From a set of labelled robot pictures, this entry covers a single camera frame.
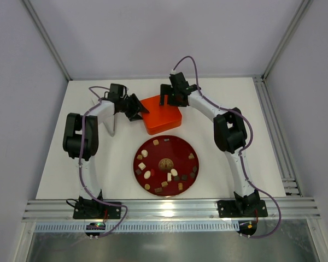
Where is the white block chocolate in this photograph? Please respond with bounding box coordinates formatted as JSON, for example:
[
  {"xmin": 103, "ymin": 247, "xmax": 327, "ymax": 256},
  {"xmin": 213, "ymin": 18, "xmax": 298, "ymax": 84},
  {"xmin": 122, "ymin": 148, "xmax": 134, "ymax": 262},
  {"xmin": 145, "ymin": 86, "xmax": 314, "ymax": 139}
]
[{"xmin": 167, "ymin": 172, "xmax": 172, "ymax": 182}]

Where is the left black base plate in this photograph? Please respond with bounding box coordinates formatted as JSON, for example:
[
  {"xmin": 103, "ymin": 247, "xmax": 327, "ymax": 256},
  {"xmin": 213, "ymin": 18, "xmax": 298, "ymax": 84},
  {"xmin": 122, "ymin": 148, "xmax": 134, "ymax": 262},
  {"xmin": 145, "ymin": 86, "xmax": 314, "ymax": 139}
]
[{"xmin": 73, "ymin": 200, "xmax": 121, "ymax": 219}]

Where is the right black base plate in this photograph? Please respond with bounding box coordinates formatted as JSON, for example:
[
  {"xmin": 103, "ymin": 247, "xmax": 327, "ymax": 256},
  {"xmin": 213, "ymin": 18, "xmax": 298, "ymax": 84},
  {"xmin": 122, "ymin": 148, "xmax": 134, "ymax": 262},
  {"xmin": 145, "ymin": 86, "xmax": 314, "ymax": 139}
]
[{"xmin": 217, "ymin": 200, "xmax": 268, "ymax": 218}]

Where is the round red tray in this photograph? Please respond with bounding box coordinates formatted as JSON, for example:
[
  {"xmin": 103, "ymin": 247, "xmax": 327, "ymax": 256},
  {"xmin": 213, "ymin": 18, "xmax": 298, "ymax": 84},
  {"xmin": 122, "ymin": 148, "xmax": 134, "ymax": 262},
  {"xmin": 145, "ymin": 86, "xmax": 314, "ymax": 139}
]
[{"xmin": 132, "ymin": 135, "xmax": 200, "ymax": 197}]

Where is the white rounded triangle chocolate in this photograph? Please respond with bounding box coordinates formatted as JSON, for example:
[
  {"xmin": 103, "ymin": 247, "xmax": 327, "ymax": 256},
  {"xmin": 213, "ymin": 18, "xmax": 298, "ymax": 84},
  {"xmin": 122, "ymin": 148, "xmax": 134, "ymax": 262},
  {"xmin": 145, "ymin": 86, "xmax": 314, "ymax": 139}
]
[{"xmin": 141, "ymin": 150, "xmax": 148, "ymax": 157}]

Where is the brown marbled bar chocolate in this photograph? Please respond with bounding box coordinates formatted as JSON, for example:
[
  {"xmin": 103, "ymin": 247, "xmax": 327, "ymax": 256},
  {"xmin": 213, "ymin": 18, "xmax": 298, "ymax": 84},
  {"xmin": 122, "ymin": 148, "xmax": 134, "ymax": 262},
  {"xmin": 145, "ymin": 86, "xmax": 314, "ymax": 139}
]
[{"xmin": 154, "ymin": 187, "xmax": 162, "ymax": 193}]

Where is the orange box lid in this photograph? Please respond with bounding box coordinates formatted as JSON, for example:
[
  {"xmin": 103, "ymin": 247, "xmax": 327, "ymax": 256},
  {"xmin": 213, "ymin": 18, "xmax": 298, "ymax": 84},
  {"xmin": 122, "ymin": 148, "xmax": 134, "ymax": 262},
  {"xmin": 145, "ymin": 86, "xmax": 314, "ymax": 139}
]
[{"xmin": 141, "ymin": 95, "xmax": 182, "ymax": 121}]

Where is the white swirl oval chocolate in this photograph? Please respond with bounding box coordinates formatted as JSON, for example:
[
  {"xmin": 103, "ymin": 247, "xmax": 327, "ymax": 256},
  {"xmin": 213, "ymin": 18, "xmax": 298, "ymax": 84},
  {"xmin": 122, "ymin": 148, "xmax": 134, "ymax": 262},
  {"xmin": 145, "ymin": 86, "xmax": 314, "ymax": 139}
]
[{"xmin": 144, "ymin": 170, "xmax": 151, "ymax": 180}]

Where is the white swirl round chocolate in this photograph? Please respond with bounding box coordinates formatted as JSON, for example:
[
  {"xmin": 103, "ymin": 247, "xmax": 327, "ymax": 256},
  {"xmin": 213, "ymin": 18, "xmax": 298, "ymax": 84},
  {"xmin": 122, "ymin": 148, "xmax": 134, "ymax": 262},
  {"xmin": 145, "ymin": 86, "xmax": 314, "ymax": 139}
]
[{"xmin": 170, "ymin": 169, "xmax": 178, "ymax": 176}]

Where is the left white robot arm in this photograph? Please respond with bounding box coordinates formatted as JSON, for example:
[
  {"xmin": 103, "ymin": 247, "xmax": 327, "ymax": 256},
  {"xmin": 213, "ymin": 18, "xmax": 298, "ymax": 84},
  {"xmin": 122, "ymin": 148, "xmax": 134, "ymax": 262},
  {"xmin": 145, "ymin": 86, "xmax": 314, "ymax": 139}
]
[{"xmin": 62, "ymin": 84, "xmax": 149, "ymax": 219}]

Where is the white square chocolate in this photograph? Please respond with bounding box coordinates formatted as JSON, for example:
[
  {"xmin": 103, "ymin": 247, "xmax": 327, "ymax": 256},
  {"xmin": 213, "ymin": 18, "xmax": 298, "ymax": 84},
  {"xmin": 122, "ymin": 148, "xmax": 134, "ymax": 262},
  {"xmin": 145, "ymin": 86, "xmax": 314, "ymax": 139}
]
[{"xmin": 138, "ymin": 163, "xmax": 146, "ymax": 170}]

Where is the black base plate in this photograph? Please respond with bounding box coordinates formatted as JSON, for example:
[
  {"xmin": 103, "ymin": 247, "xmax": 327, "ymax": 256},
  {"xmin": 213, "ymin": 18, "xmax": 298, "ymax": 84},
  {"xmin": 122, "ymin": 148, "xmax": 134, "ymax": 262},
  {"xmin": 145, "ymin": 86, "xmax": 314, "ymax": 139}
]
[
  {"xmin": 217, "ymin": 200, "xmax": 268, "ymax": 218},
  {"xmin": 73, "ymin": 200, "xmax": 121, "ymax": 219}
]

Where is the aluminium rail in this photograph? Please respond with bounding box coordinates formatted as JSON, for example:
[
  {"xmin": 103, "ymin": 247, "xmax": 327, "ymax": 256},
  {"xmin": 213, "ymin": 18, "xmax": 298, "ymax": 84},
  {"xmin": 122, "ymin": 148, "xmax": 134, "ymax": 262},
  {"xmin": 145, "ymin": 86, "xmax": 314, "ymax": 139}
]
[{"xmin": 22, "ymin": 197, "xmax": 321, "ymax": 222}]

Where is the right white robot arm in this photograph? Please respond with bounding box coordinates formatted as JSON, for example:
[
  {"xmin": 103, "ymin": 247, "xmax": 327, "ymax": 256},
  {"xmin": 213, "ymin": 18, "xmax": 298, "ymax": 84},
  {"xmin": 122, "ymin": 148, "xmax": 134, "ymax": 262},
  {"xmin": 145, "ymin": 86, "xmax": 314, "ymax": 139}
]
[{"xmin": 160, "ymin": 70, "xmax": 260, "ymax": 216}]

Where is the slotted cable duct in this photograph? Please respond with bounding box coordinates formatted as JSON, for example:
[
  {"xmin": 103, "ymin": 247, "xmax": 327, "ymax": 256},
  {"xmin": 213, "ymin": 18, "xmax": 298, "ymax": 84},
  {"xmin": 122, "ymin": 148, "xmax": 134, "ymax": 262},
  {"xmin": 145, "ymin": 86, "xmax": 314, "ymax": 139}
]
[{"xmin": 34, "ymin": 221, "xmax": 239, "ymax": 234}]

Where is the orange chocolate box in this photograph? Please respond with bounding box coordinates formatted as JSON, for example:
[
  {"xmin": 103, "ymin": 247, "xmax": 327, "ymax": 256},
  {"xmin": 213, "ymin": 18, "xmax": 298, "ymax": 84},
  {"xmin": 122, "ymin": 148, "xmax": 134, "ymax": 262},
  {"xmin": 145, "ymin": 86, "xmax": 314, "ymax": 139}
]
[{"xmin": 144, "ymin": 120, "xmax": 181, "ymax": 135}]

